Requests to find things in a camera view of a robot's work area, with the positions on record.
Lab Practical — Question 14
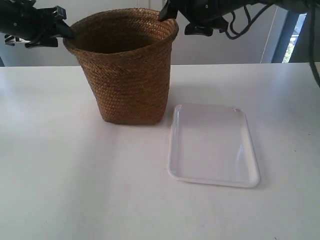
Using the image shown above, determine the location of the white rectangular plastic tray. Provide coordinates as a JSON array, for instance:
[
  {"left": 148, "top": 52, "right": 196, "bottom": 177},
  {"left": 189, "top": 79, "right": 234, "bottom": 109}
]
[{"left": 167, "top": 103, "right": 261, "bottom": 188}]

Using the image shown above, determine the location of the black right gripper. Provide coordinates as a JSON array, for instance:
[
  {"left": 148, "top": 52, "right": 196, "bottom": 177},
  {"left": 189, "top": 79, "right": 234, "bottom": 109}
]
[{"left": 158, "top": 0, "right": 250, "bottom": 37}]

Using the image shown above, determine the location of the brown woven wicker basket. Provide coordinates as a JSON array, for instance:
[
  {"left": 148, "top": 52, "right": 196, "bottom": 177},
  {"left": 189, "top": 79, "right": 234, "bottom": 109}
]
[{"left": 63, "top": 8, "right": 179, "bottom": 125}]

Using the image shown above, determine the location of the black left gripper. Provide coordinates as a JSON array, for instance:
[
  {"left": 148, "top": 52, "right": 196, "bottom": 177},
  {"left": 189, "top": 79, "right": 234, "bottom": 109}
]
[{"left": 0, "top": 0, "right": 75, "bottom": 48}]

